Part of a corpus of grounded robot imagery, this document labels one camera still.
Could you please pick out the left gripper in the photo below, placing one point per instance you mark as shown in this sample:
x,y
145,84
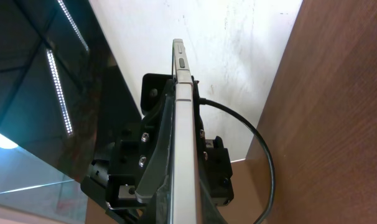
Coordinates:
x,y
131,176

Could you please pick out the black smartphone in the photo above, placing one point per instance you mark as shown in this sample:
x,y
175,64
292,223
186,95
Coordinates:
x,y
186,201

